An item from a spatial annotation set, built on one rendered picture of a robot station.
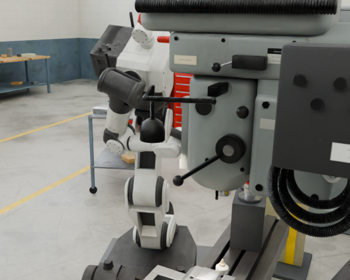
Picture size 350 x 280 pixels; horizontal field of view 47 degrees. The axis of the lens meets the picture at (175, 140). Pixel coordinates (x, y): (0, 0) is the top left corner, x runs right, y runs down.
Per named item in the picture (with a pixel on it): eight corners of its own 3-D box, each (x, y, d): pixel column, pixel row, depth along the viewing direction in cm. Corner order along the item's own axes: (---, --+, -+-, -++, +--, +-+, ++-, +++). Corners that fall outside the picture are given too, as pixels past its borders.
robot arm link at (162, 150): (180, 159, 158) (151, 158, 164) (188, 143, 164) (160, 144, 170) (175, 146, 154) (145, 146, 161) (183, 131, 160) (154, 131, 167)
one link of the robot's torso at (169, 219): (140, 230, 230) (140, 209, 226) (175, 233, 228) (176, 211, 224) (131, 249, 211) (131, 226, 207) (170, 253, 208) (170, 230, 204)
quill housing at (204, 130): (179, 190, 111) (181, 73, 102) (205, 167, 129) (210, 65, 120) (246, 204, 104) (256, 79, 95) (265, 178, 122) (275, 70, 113)
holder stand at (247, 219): (229, 248, 155) (231, 200, 150) (235, 221, 176) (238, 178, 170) (261, 253, 152) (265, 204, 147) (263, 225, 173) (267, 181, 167)
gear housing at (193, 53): (166, 73, 102) (166, 31, 99) (201, 64, 123) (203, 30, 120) (304, 83, 88) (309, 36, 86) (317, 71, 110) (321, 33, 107)
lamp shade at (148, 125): (141, 135, 119) (141, 115, 118) (165, 136, 119) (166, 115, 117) (138, 143, 113) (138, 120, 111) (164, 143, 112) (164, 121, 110)
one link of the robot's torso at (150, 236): (138, 229, 224) (128, 169, 192) (174, 233, 222) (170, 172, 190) (132, 254, 213) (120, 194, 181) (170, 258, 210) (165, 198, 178)
